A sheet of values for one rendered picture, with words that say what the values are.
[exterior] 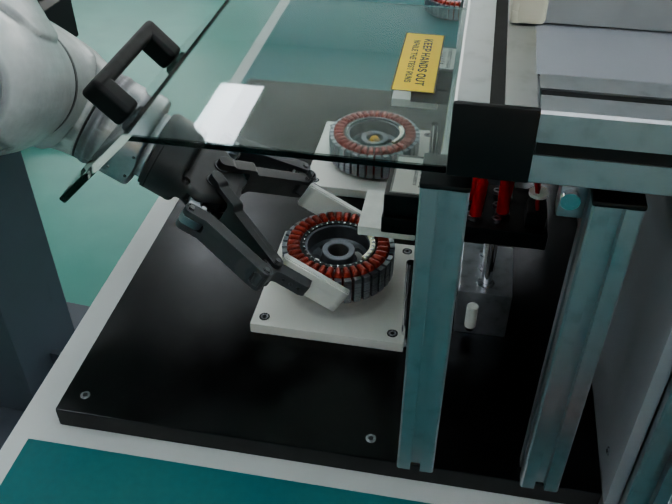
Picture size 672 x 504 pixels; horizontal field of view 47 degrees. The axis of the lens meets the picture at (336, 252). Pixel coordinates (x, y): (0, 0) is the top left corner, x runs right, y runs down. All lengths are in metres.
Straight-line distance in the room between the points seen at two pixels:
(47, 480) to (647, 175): 0.53
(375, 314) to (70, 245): 1.53
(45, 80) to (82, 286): 1.51
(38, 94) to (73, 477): 0.32
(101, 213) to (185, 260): 1.45
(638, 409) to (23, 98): 0.47
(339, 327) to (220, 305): 0.13
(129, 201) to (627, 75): 1.97
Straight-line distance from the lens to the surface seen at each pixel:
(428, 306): 0.54
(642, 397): 0.59
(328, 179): 0.95
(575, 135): 0.43
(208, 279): 0.83
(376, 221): 0.72
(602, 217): 0.48
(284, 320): 0.76
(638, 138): 0.43
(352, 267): 0.74
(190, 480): 0.69
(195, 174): 0.74
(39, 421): 0.77
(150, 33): 0.65
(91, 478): 0.71
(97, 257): 2.15
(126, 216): 2.27
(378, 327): 0.75
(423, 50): 0.59
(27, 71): 0.56
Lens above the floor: 1.31
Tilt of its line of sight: 39 degrees down
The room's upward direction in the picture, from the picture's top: straight up
